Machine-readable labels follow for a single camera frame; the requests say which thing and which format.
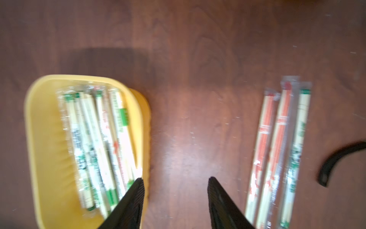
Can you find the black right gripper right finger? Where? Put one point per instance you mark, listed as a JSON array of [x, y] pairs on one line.
[[224, 214]]

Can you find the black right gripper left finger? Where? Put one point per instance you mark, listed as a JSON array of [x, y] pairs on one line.
[[128, 213]]

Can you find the green panda chopsticks pair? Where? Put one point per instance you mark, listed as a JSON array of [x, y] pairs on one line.
[[295, 155]]

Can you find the red print chopsticks pair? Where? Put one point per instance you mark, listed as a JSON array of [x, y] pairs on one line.
[[260, 152]]

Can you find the white green text chopsticks pair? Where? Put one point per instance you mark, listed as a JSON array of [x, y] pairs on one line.
[[121, 120]]

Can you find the yellow plastic storage box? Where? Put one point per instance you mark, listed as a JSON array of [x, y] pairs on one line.
[[55, 196]]

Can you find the green print wrapped chopsticks pair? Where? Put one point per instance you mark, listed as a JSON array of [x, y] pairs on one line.
[[75, 148]]

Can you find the metal wrench yellow handle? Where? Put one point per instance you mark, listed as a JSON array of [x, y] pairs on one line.
[[330, 163]]

